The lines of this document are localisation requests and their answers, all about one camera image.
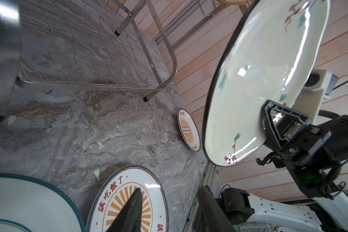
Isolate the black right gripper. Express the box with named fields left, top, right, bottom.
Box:
left=261, top=100, right=348, bottom=199

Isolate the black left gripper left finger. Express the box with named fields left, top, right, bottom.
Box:
left=107, top=188, right=143, bottom=232

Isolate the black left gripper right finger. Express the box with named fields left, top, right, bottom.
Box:
left=193, top=186, right=236, bottom=232

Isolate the cream plate with berry sprigs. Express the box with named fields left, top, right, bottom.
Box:
left=202, top=1, right=331, bottom=167

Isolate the white plate with flower outline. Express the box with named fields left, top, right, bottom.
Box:
left=0, top=173, right=86, bottom=232

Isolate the cat and stars orange-rim plate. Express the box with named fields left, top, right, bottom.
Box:
left=217, top=0, right=253, bottom=5

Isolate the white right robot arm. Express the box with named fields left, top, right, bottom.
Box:
left=217, top=100, right=348, bottom=232

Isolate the stainless steel dish rack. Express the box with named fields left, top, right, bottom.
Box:
left=0, top=0, right=250, bottom=122

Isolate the orange sunburst plate centre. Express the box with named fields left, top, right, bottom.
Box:
left=86, top=165, right=169, bottom=232

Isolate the orange sunburst plate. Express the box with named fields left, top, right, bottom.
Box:
left=86, top=165, right=169, bottom=232
left=177, top=108, right=201, bottom=152

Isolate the orange sunburst plate right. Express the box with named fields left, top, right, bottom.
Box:
left=177, top=108, right=201, bottom=152

